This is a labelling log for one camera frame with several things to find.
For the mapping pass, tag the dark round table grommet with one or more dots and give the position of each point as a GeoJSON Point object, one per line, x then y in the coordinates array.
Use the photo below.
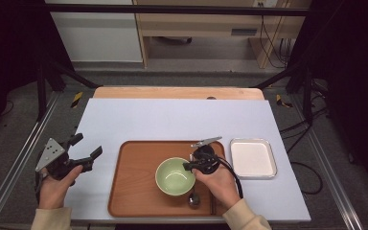
{"type": "Point", "coordinates": [211, 97]}

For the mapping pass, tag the white cabinet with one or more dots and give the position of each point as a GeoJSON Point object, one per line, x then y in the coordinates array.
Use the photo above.
{"type": "Point", "coordinates": [99, 35]}

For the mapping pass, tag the yellow black tape marker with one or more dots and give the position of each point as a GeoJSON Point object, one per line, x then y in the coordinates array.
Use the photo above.
{"type": "Point", "coordinates": [281, 100]}
{"type": "Point", "coordinates": [76, 99]}

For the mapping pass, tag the black curtain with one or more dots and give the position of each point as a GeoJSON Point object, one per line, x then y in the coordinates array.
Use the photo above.
{"type": "Point", "coordinates": [9, 48]}
{"type": "Point", "coordinates": [354, 80]}

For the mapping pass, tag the metal spoon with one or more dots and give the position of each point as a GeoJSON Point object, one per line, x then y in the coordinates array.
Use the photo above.
{"type": "Point", "coordinates": [194, 200]}

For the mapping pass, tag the wooden table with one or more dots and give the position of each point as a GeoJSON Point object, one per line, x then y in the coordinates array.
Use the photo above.
{"type": "Point", "coordinates": [159, 93]}

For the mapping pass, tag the person's left hand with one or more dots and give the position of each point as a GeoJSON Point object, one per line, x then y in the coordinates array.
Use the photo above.
{"type": "Point", "coordinates": [54, 191]}

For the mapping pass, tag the black metal stand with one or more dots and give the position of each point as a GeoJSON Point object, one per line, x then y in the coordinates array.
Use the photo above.
{"type": "Point", "coordinates": [41, 89]}
{"type": "Point", "coordinates": [306, 92]}

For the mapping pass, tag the white table board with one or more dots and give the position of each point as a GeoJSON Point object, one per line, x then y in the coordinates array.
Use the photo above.
{"type": "Point", "coordinates": [172, 118]}

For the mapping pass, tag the green bowl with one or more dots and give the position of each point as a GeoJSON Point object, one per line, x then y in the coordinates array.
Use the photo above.
{"type": "Point", "coordinates": [174, 177]}

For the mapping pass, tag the aluminium floor rail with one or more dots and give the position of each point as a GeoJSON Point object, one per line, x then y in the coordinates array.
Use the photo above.
{"type": "Point", "coordinates": [19, 156]}
{"type": "Point", "coordinates": [329, 166]}

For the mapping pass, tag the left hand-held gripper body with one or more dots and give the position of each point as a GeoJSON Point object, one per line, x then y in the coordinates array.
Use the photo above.
{"type": "Point", "coordinates": [51, 155]}

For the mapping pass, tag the black horizontal bar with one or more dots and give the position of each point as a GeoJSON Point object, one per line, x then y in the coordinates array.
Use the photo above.
{"type": "Point", "coordinates": [172, 9]}

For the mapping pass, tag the light wooden desk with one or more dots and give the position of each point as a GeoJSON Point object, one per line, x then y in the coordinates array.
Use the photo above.
{"type": "Point", "coordinates": [201, 22]}

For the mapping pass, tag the white square metal tray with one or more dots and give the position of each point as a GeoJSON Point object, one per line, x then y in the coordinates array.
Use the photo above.
{"type": "Point", "coordinates": [252, 158]}

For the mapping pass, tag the person's right hand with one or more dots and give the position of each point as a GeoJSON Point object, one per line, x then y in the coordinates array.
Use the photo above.
{"type": "Point", "coordinates": [218, 187]}

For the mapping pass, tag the brown wooden serving tray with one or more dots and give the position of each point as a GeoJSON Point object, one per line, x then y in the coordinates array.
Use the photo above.
{"type": "Point", "coordinates": [134, 182]}

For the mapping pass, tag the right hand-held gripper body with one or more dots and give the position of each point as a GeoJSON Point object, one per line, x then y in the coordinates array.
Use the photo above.
{"type": "Point", "coordinates": [207, 159]}

